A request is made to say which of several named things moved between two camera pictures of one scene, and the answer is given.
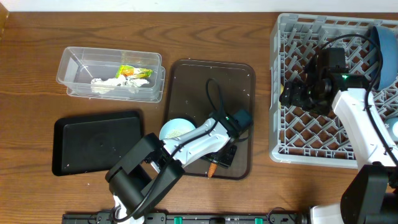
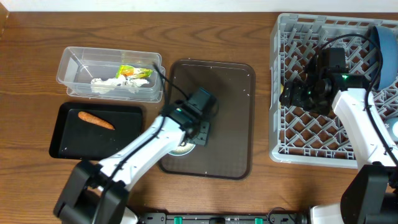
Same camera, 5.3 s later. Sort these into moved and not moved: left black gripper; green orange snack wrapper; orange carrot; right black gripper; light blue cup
Moved: orange carrot; left black gripper
Not moved: green orange snack wrapper; right black gripper; light blue cup
